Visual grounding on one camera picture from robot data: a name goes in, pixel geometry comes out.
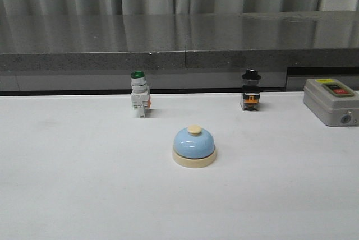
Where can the grey stone counter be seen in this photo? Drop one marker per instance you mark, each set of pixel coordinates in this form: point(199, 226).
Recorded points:
point(178, 53)

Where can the black rotary selector switch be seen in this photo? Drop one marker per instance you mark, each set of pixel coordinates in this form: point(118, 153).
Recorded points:
point(250, 90)

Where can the grey push button control box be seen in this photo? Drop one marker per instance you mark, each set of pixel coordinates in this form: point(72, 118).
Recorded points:
point(333, 102)

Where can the blue desk bell cream base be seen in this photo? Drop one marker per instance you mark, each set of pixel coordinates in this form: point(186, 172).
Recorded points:
point(194, 147)

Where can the green pushbutton switch white body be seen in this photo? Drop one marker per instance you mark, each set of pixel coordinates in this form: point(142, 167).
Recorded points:
point(140, 96)

